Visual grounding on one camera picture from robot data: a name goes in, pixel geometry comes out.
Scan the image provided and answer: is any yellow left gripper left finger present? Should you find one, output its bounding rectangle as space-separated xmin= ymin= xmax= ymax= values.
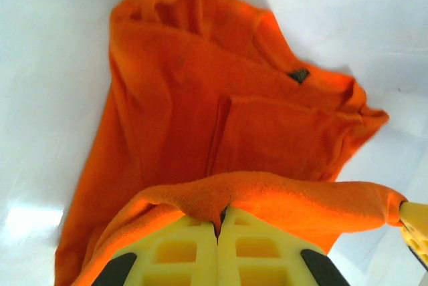
xmin=90 ymin=215 xmax=220 ymax=286

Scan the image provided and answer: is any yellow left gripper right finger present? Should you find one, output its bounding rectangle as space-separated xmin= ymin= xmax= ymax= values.
xmin=217 ymin=205 xmax=349 ymax=286

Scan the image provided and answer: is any orange t-shirt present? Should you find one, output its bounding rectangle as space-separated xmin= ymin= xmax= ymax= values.
xmin=53 ymin=0 xmax=409 ymax=286

